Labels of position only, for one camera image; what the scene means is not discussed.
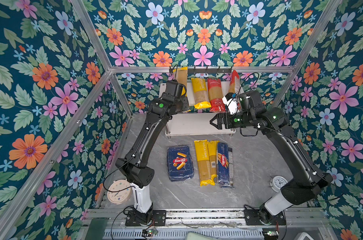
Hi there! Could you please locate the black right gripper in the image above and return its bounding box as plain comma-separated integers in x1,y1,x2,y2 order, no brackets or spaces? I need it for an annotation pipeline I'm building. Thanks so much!
209,111,254,130

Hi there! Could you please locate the red Barilla spaghetti bag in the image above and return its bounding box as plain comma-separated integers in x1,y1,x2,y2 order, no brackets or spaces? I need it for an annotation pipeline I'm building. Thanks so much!
207,79,225,113

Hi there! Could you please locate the yellow wholewheat spaghetti bag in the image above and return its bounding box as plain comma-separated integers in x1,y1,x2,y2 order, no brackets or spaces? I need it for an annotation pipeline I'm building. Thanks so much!
191,78,211,110

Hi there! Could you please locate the red-ended spaghetti bag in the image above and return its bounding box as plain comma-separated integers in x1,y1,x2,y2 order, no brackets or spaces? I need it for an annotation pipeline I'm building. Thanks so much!
228,71,241,95

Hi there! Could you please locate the blue Barilla spaghetti bag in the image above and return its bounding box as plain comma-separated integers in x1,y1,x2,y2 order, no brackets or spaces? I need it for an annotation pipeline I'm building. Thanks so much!
216,142,231,188

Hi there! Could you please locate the yellow Pastatime spaghetti bag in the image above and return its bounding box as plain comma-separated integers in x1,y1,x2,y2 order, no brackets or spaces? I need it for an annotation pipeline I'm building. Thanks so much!
172,67,188,96

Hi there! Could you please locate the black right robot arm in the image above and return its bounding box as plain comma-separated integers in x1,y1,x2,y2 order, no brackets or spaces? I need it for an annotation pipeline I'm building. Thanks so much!
210,91,332,223

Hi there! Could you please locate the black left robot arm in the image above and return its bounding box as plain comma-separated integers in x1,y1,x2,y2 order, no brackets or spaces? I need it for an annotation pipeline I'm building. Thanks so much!
115,81,189,214

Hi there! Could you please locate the white two-tier shelf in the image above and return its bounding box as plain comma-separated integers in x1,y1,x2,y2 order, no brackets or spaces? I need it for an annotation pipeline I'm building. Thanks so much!
159,82,236,138

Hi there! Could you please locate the blue Barilla pasta bag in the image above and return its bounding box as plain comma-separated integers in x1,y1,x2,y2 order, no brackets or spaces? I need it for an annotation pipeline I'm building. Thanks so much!
167,146,194,182

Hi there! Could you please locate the yellow Pastatime bag on floor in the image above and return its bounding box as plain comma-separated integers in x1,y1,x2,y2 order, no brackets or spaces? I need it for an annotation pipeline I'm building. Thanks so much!
194,140,216,187

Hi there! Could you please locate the white alarm clock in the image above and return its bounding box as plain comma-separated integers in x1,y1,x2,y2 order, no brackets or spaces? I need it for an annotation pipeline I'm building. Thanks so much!
270,176,288,193

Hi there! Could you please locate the beige round clock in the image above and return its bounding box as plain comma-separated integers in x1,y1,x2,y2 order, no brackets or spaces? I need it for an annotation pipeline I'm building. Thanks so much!
107,180,132,205

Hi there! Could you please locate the metal hook rail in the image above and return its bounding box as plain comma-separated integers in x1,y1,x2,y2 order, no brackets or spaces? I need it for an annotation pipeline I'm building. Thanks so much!
168,66,234,75

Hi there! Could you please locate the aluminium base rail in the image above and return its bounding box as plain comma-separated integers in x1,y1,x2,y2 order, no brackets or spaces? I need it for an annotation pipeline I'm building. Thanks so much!
80,208,337,240

